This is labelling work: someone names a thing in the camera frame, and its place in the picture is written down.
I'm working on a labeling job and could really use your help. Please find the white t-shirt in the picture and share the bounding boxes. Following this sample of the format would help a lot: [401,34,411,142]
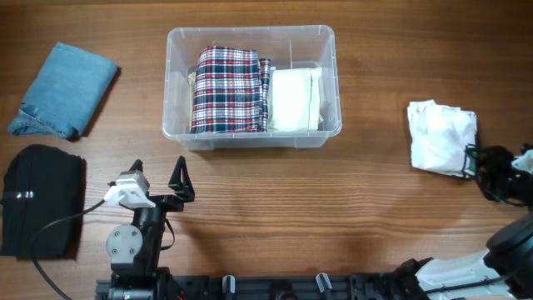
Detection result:
[407,100,477,178]

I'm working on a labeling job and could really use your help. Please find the black garment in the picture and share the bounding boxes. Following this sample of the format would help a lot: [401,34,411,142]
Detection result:
[1,144,86,258]

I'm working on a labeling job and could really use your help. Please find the plaid flannel cloth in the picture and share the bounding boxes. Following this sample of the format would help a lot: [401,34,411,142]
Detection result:
[191,46,271,134]

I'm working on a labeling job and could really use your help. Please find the cream cloth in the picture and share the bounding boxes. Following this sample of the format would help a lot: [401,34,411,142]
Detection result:
[189,67,323,133]

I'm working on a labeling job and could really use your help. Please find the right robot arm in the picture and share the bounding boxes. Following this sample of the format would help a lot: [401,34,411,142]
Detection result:
[391,143,532,299]

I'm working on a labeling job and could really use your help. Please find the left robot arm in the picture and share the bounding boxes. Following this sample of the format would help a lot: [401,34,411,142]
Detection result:
[104,156,195,300]

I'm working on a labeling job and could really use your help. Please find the clear plastic storage container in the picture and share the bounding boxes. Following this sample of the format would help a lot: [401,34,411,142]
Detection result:
[162,25,342,151]

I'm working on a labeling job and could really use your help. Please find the folded blue denim jeans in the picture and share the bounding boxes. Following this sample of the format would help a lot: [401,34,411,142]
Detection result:
[7,42,118,139]

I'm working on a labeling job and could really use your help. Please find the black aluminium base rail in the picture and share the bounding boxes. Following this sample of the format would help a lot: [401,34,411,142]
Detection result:
[94,272,417,300]

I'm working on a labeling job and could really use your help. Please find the left black camera cable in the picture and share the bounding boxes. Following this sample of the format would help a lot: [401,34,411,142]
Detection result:
[29,198,107,300]

